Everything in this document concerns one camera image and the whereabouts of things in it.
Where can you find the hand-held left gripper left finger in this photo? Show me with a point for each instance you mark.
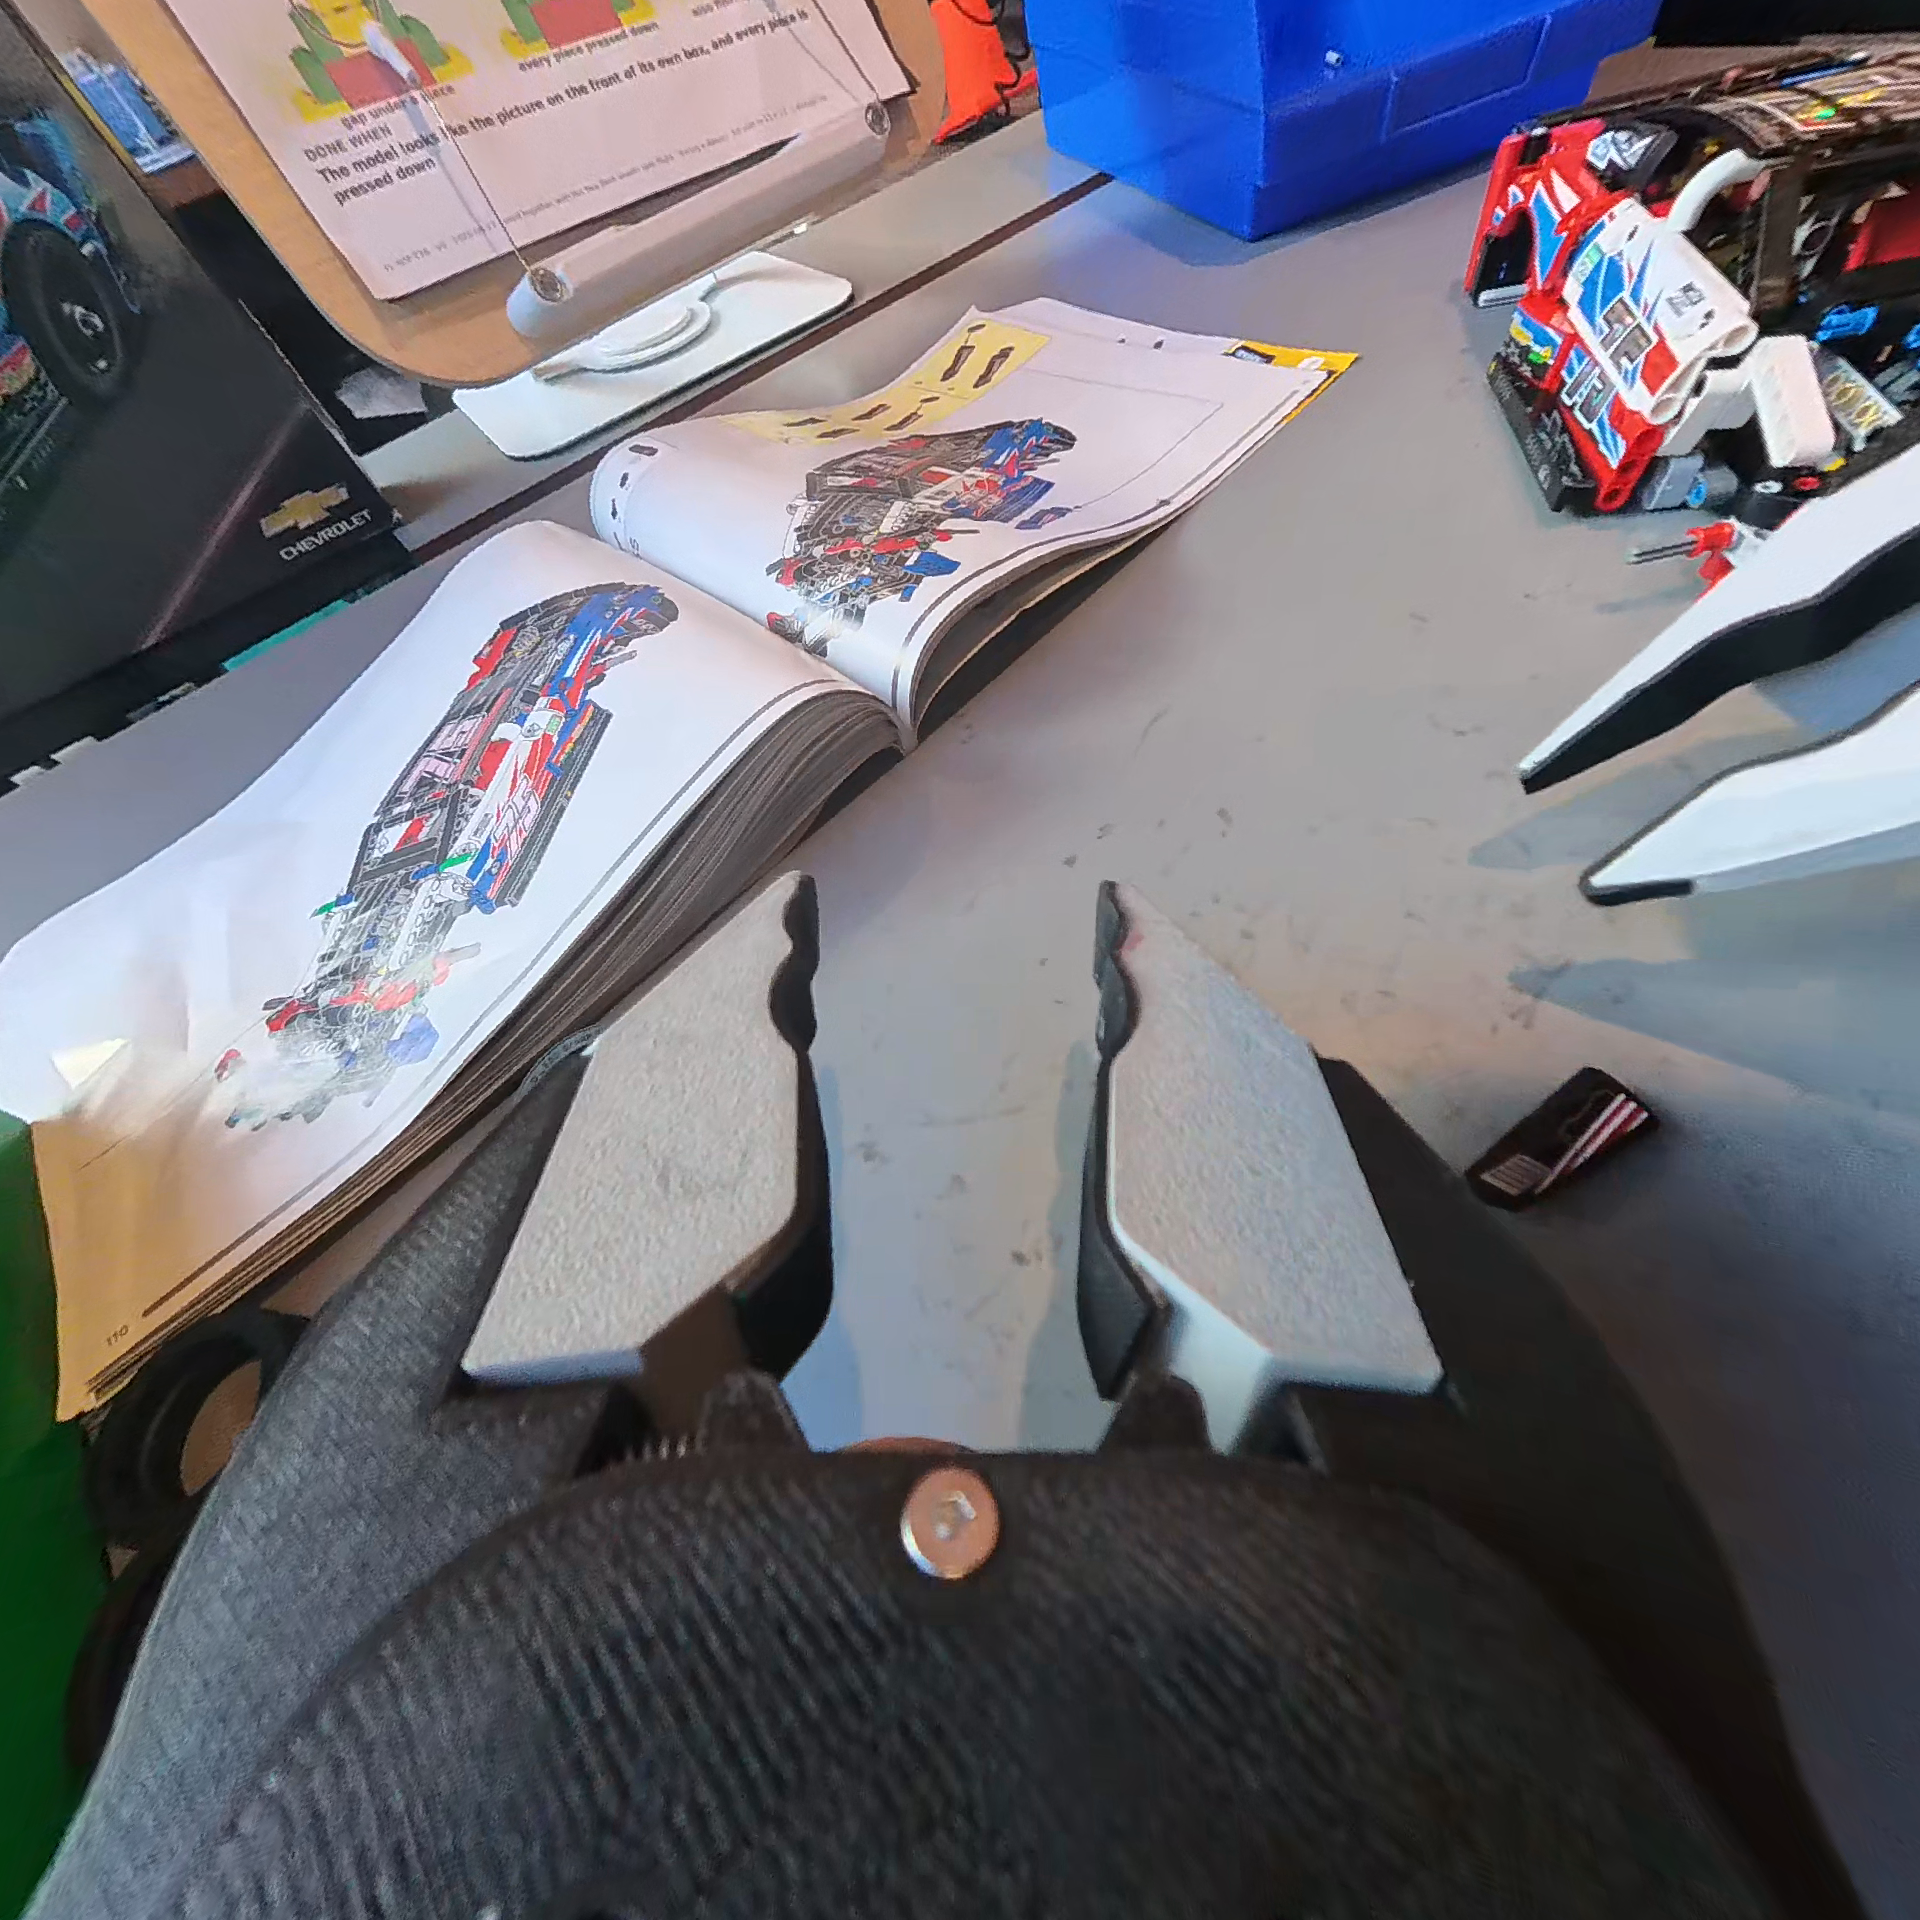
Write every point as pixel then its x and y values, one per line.
pixel 644 1184

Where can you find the white stand base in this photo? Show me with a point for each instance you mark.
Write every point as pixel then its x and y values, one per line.
pixel 721 323

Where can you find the toy car set box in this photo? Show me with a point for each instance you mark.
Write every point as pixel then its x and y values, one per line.
pixel 148 494

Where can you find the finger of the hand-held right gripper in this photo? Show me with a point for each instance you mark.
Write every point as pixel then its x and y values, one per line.
pixel 1799 555
pixel 1799 810

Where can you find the partly built toy car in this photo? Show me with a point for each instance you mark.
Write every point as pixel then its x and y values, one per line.
pixel 1621 329

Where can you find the black rubber tyre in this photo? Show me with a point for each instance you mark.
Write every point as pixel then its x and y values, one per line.
pixel 148 1424
pixel 112 1650

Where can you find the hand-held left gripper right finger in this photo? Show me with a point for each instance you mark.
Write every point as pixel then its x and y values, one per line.
pixel 1260 1200

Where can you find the orange cloth item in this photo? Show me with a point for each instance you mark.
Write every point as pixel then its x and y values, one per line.
pixel 973 66

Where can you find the black long panel piece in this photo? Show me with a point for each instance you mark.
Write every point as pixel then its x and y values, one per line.
pixel 1546 1154

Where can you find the wooden display board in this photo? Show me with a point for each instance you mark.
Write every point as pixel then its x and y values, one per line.
pixel 221 149

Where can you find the green plastic bin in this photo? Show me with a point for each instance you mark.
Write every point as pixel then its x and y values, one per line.
pixel 36 1499

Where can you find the instruction booklet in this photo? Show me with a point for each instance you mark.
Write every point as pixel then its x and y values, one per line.
pixel 299 902

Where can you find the yellow sticker sheet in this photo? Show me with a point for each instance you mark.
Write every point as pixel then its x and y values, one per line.
pixel 901 390

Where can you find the printed task sheet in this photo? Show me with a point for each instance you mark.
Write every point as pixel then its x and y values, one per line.
pixel 600 149

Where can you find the blue plastic bin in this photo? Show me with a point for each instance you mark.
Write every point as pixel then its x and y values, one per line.
pixel 1275 90

